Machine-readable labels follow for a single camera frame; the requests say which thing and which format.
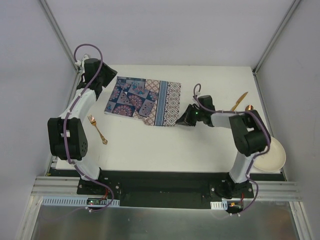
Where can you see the copper spoon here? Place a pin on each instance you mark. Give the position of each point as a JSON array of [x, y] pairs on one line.
[[249, 108]]

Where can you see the right aluminium frame post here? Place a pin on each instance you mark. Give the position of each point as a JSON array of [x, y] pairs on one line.
[[280, 28]]

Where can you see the cream plate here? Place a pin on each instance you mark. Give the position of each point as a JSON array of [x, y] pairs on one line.
[[272, 161]]

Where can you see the gold knife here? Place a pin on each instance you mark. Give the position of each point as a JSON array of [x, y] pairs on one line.
[[239, 101]]

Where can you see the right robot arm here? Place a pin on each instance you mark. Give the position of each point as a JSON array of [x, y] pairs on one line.
[[250, 135]]

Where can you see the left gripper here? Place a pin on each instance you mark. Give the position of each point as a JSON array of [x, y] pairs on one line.
[[107, 75]]

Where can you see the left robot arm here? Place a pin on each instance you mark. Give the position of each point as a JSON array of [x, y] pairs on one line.
[[67, 138]]

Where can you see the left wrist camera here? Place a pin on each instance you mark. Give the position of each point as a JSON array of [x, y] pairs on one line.
[[81, 63]]

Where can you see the aluminium frame post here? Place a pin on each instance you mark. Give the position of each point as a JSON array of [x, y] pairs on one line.
[[58, 32], [280, 28]]

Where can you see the patterned cloth placemat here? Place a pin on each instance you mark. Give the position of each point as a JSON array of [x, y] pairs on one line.
[[155, 102]]

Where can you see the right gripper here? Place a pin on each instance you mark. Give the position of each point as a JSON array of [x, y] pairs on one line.
[[189, 117]]

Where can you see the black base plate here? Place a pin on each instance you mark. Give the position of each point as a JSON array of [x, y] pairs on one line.
[[152, 189]]

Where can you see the gold fork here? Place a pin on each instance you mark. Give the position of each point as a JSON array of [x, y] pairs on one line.
[[93, 122]]

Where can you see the left aluminium frame post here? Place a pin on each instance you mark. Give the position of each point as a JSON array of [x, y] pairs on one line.
[[58, 32]]

